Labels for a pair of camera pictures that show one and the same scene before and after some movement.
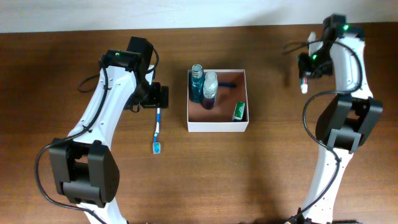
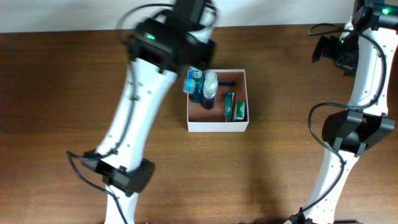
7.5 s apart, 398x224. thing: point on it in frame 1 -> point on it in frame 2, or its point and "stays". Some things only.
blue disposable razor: x=232 y=84 stays
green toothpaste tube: x=304 y=84 -> x=229 y=103
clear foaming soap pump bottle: x=210 y=90 stays
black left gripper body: x=148 y=94 -> x=204 y=54
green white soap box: x=239 y=111 stays
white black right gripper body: x=319 y=61 -> x=347 y=55
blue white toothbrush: x=157 y=146 -> x=193 y=75
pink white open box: x=231 y=89 stays
